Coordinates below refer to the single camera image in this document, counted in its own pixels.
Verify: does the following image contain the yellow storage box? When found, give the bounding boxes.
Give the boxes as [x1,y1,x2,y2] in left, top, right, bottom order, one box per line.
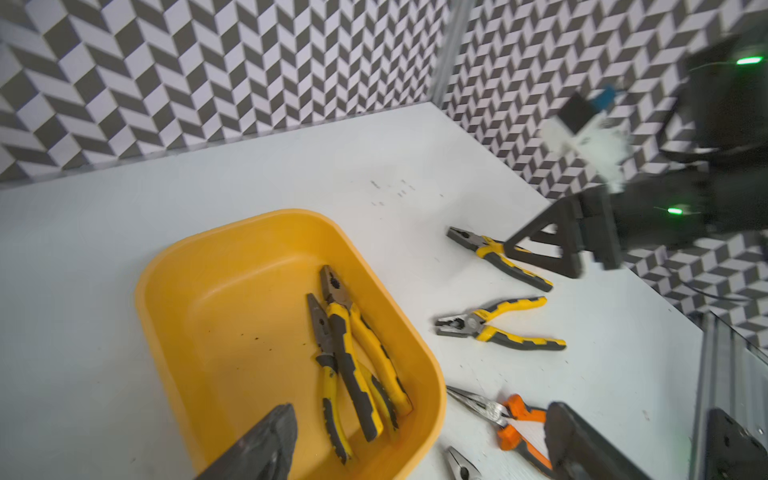
[135,209,446,479]

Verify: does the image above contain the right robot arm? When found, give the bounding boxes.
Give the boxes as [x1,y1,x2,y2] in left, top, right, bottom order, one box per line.
[487,25,767,285]

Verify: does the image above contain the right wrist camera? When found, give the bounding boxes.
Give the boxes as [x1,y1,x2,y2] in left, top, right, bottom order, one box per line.
[539,88,633,194]

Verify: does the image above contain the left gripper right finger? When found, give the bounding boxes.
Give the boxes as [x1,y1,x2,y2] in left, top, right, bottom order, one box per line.
[544,401,650,480]

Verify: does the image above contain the orange grey pliers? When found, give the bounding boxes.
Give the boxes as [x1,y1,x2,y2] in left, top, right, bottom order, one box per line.
[447,386,554,479]

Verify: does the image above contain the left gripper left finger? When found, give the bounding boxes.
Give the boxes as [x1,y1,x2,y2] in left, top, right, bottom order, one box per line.
[196,403,298,480]

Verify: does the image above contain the yellow handled long-nose pliers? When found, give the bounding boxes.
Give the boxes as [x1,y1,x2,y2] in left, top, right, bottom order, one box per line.
[306,293,399,465]

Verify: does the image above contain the aluminium front rail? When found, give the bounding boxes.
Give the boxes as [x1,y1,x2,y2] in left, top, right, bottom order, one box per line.
[689,313,767,479]

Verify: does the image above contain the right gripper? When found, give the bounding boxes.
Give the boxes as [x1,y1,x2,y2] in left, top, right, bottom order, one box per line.
[503,186,623,279]

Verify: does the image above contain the yellow black combination pliers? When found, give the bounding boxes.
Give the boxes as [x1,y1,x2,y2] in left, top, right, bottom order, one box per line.
[446,227,553,292]

